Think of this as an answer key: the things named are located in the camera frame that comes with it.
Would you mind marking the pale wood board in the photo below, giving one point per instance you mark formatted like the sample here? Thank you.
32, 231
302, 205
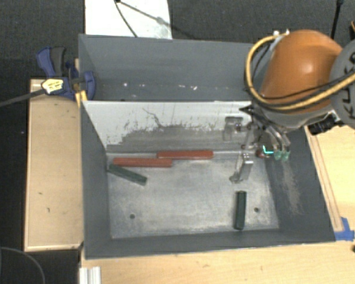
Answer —
54, 173

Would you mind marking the black cylinder on white bracket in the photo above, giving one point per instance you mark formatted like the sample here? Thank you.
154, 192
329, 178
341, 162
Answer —
325, 125

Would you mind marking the grey metal bin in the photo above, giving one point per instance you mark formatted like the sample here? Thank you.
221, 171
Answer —
180, 194

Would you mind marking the dark green flat block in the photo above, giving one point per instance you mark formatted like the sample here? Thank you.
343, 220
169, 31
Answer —
240, 210
127, 174

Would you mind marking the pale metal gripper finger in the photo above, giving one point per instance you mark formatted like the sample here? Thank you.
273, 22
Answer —
233, 129
245, 167

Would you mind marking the red-brown flat block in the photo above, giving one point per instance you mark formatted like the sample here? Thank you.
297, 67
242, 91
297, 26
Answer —
142, 162
185, 154

